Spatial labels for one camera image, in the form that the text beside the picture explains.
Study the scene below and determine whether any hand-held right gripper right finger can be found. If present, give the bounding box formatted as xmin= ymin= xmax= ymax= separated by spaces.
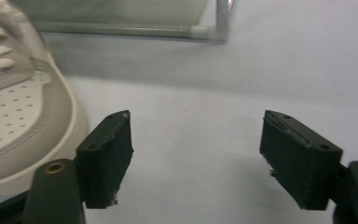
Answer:
xmin=259 ymin=109 xmax=344 ymax=211

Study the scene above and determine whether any white and grey sneaker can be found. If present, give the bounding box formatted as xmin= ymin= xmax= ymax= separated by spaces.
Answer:
xmin=0 ymin=0 xmax=90 ymax=196

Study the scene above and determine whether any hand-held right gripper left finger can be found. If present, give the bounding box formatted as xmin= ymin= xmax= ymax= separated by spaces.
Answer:
xmin=75 ymin=109 xmax=135 ymax=210

